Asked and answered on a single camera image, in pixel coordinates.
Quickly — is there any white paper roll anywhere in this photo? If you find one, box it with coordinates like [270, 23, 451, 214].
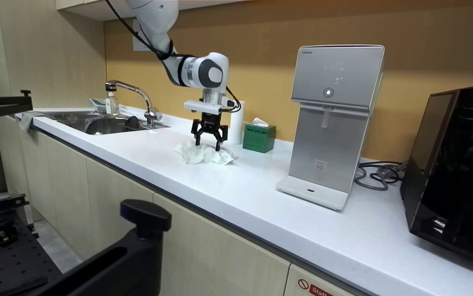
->
[228, 102, 244, 144]

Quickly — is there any white towel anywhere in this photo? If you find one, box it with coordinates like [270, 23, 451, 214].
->
[175, 141, 233, 164]

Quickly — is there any stainless steel sink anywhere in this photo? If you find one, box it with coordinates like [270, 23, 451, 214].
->
[47, 112, 164, 135]

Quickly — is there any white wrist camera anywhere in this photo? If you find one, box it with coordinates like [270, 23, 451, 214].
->
[183, 100, 233, 115]

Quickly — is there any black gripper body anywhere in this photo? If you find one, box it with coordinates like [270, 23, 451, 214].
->
[190, 113, 228, 141]

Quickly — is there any black microwave oven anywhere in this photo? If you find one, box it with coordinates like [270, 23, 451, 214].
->
[400, 87, 473, 260]

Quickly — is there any green tissue box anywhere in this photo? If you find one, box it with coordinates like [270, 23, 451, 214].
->
[243, 123, 275, 153]

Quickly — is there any red warning sticker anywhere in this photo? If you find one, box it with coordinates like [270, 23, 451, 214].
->
[297, 278, 333, 296]

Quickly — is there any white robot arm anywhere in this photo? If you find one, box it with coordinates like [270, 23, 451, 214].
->
[105, 0, 231, 149]

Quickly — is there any silver water dispenser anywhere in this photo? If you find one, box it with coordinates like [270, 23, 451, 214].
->
[277, 44, 384, 210]

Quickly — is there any black power cable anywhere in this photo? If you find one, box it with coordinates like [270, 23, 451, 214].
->
[353, 159, 408, 192]

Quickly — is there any white wall outlet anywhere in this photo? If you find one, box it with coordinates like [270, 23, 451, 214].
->
[133, 31, 151, 52]

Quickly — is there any chrome sink faucet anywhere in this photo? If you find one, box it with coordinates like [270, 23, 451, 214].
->
[105, 80, 162, 123]

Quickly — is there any clear soap bottle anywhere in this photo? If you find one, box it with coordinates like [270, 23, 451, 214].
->
[103, 90, 118, 115]

